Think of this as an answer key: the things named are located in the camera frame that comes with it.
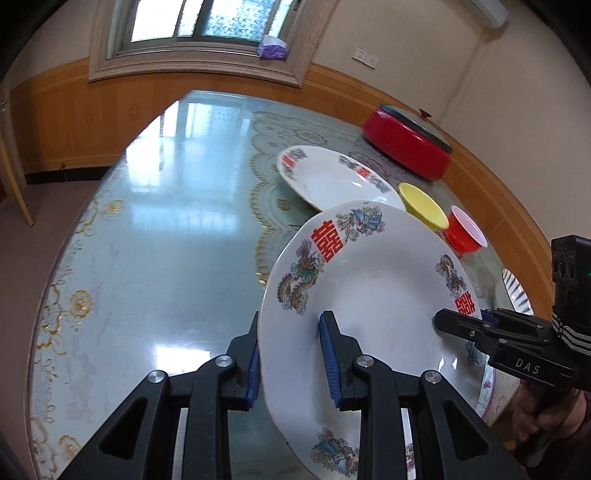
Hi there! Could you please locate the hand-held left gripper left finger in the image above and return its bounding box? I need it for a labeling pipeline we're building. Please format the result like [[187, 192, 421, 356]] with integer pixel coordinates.
[[58, 311, 262, 480]]

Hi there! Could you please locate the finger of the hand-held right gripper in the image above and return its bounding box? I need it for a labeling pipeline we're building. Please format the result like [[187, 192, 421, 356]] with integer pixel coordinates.
[[482, 307, 552, 344], [433, 308, 499, 356]]

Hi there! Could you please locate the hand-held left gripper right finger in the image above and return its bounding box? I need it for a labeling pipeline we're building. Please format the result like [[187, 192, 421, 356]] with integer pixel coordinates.
[[318, 310, 529, 480]]

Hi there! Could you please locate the blue leaf striped plate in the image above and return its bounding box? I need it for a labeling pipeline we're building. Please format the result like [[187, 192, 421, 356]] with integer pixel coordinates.
[[502, 268, 536, 317]]

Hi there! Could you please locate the white dragon print plate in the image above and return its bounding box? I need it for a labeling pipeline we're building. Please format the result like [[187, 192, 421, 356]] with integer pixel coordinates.
[[276, 144, 407, 214], [257, 200, 485, 480]]

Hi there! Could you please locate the red plastic bowl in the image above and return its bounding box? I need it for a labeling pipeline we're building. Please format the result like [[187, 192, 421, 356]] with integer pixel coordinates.
[[444, 205, 489, 258]]

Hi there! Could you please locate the person's right hand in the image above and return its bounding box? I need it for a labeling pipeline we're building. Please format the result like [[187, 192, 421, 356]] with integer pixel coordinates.
[[512, 381, 591, 446]]

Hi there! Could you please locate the pink floral print plate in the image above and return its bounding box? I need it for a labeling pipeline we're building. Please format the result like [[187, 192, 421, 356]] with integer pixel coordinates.
[[475, 364, 497, 421]]

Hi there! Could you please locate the yellow plastic bowl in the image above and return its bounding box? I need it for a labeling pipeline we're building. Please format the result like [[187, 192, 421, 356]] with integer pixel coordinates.
[[398, 182, 450, 232]]

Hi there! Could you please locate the red electric cooking pot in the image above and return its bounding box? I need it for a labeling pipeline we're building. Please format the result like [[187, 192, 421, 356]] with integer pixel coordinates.
[[362, 104, 454, 182]]

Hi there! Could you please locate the grey pot lid red knob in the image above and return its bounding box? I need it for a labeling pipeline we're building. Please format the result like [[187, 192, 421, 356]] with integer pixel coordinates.
[[376, 104, 454, 155]]

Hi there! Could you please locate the purple tissue pack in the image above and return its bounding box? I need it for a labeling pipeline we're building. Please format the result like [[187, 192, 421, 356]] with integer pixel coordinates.
[[257, 34, 289, 61]]

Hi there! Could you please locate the white air conditioner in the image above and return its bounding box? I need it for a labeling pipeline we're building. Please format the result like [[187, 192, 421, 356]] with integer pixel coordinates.
[[471, 0, 509, 28]]

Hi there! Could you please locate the white wall socket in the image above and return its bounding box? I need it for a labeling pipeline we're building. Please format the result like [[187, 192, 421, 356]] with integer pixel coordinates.
[[352, 46, 382, 70]]

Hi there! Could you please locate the yellow wooden frame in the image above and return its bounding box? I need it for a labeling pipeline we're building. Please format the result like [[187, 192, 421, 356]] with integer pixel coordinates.
[[0, 138, 35, 227]]

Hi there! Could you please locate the window with grey frame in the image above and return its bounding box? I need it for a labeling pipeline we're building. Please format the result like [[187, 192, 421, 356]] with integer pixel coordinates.
[[88, 0, 342, 88]]

